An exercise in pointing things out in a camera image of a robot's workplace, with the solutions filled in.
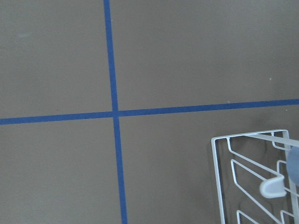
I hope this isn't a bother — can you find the white wire cup holder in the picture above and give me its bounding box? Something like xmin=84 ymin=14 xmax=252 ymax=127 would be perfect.
xmin=211 ymin=129 xmax=299 ymax=224

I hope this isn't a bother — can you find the light blue plastic cup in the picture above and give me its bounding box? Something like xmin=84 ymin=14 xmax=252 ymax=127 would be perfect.
xmin=286 ymin=147 xmax=299 ymax=186

